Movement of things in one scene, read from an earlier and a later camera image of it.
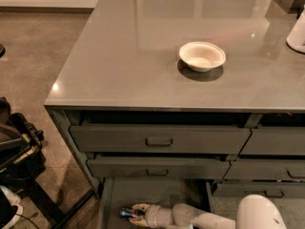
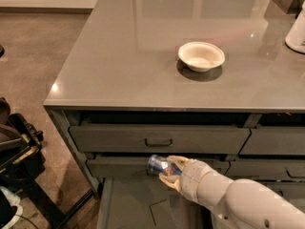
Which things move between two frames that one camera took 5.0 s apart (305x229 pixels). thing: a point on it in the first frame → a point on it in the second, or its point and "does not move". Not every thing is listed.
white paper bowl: (202, 55) does not move
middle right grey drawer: (265, 170) does not move
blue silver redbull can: (126, 213) → (156, 165)
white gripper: (157, 215) → (194, 176)
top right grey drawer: (274, 140) does not move
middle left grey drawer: (158, 168) does not move
